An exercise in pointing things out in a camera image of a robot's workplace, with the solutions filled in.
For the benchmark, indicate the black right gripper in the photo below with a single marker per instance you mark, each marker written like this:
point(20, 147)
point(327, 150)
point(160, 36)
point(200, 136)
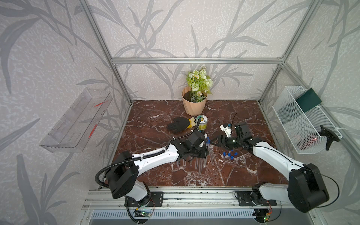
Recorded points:
point(221, 138)

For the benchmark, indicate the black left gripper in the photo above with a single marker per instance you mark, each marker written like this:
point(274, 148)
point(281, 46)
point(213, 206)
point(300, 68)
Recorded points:
point(205, 152)

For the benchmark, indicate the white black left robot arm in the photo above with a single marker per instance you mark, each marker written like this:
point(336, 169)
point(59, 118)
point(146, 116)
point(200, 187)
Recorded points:
point(122, 178)

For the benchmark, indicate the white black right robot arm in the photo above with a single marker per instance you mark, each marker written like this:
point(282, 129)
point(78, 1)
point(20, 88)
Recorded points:
point(305, 190)

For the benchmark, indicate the black work glove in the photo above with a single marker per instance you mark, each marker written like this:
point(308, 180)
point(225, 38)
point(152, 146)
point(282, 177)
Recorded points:
point(180, 124)

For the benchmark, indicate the green yellow labelled round tin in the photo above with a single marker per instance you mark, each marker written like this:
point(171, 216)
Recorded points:
point(203, 122)

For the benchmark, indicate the beige ribbed flower pot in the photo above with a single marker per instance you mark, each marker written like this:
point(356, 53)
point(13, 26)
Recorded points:
point(191, 108)

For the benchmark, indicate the green white artificial flowers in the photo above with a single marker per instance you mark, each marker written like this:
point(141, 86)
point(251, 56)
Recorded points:
point(200, 85)

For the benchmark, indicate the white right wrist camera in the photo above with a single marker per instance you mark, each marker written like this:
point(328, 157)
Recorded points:
point(227, 130)

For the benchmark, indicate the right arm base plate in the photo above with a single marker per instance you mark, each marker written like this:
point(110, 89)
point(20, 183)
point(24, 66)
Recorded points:
point(248, 198)

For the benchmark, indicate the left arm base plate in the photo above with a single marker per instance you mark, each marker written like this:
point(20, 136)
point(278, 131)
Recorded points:
point(154, 199)

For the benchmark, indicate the white wire mesh basket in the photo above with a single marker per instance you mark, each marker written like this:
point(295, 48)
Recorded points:
point(302, 128)

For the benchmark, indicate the aluminium frame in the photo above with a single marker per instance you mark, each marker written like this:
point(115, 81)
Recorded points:
point(252, 50)

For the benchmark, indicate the clear plastic wall shelf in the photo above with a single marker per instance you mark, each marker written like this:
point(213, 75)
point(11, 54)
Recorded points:
point(76, 127)

